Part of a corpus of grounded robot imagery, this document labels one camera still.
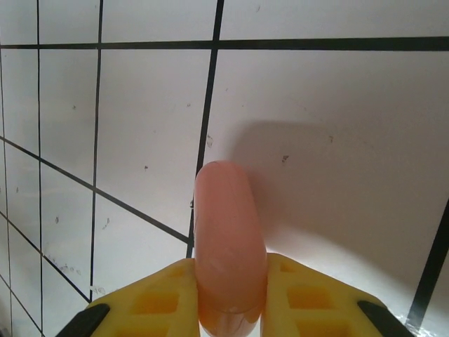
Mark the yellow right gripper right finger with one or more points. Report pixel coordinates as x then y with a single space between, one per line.
315 312

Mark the pink earbud charging case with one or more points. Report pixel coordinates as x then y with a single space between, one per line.
228 245

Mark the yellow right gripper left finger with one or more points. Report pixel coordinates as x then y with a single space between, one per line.
140 312

